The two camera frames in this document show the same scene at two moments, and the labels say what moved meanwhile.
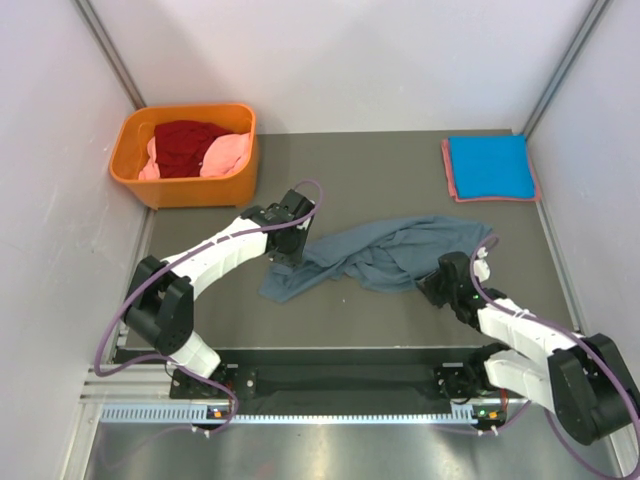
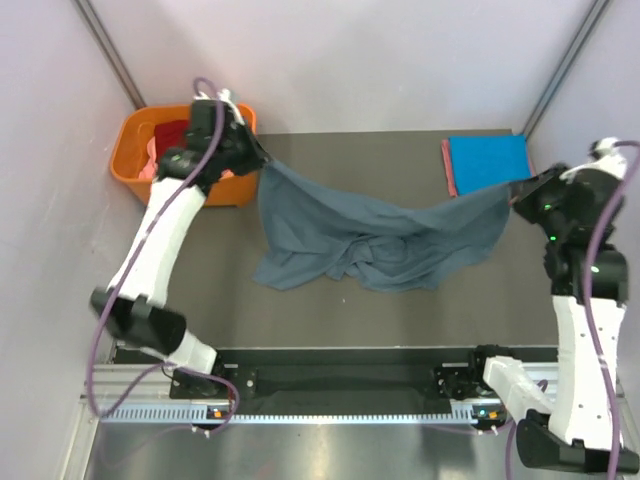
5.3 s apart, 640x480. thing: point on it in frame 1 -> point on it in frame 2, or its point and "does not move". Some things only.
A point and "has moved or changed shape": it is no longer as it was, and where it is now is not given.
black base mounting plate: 337,378 does not move
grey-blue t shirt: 389,255 has moved or changed shape
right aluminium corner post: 597,9 does not move
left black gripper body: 291,253 -> 232,150
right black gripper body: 437,291 -> 545,208
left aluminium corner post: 110,53 does not move
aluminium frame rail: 147,384 does not move
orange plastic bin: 134,132 does not move
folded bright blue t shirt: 492,166 does not move
